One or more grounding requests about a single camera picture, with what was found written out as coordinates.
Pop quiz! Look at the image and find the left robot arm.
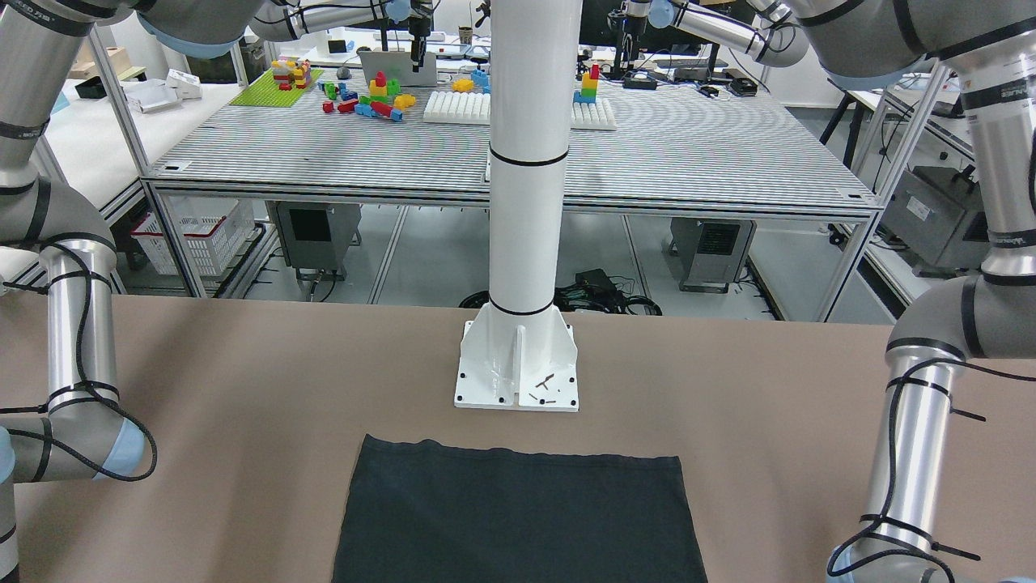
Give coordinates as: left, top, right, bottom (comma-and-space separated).
788, 1, 1035, 582

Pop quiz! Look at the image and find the white egg tray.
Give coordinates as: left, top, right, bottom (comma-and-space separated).
422, 91, 490, 126

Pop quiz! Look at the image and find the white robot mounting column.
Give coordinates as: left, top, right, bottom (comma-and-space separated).
452, 1, 581, 412

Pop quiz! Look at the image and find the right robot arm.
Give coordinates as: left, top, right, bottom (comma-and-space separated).
1, 1, 263, 582

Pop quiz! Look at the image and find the striped background work table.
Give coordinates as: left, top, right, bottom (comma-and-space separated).
145, 83, 881, 229

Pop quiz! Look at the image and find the green lego baseplate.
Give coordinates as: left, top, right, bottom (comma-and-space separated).
229, 69, 325, 108

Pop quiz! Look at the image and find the white plastic basket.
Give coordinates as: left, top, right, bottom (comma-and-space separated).
130, 202, 255, 278

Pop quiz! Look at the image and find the black t-shirt with logo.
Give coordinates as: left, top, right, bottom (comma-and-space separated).
332, 436, 707, 582

